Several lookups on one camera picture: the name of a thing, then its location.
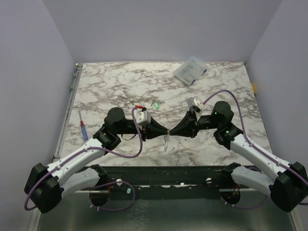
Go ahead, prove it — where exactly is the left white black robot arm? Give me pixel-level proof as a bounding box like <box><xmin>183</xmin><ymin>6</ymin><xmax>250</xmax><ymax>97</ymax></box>
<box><xmin>24</xmin><ymin>106</ymin><xmax>168</xmax><ymax>213</ymax></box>

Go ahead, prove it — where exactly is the clear plastic organizer box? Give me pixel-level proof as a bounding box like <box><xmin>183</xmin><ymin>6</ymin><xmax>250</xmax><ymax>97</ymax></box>
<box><xmin>173</xmin><ymin>57</ymin><xmax>208</xmax><ymax>86</ymax></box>

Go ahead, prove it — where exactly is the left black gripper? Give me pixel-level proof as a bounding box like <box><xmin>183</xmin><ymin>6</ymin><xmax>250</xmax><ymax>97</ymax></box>
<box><xmin>116</xmin><ymin>116</ymin><xmax>168</xmax><ymax>142</ymax></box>

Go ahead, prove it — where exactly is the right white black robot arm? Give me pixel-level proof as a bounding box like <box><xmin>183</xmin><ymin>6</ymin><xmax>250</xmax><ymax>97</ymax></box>
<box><xmin>170</xmin><ymin>98</ymin><xmax>308</xmax><ymax>212</ymax></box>

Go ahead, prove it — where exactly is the red blue screwdriver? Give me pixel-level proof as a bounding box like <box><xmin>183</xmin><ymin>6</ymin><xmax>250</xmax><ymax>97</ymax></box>
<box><xmin>78</xmin><ymin>111</ymin><xmax>89</xmax><ymax>141</ymax></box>

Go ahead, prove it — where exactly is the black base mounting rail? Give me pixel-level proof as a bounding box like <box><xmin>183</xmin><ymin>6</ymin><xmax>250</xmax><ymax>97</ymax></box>
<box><xmin>90</xmin><ymin>165</ymin><xmax>236</xmax><ymax>200</ymax></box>

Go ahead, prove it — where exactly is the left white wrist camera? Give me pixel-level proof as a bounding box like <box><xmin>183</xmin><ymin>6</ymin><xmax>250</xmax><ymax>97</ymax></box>
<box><xmin>134</xmin><ymin>110</ymin><xmax>151</xmax><ymax>126</ymax></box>

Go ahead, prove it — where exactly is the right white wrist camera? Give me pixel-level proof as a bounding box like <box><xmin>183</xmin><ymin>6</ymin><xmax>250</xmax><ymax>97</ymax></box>
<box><xmin>186</xmin><ymin>97</ymin><xmax>201</xmax><ymax>113</ymax></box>

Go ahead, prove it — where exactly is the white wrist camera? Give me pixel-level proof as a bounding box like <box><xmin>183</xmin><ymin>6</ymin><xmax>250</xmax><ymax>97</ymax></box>
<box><xmin>134</xmin><ymin>110</ymin><xmax>151</xmax><ymax>126</ymax></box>
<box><xmin>186</xmin><ymin>97</ymin><xmax>201</xmax><ymax>113</ymax></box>

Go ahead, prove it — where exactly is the aluminium side rail left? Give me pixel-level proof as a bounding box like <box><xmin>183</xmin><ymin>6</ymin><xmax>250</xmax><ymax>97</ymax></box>
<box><xmin>51</xmin><ymin>63</ymin><xmax>83</xmax><ymax>163</ymax></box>

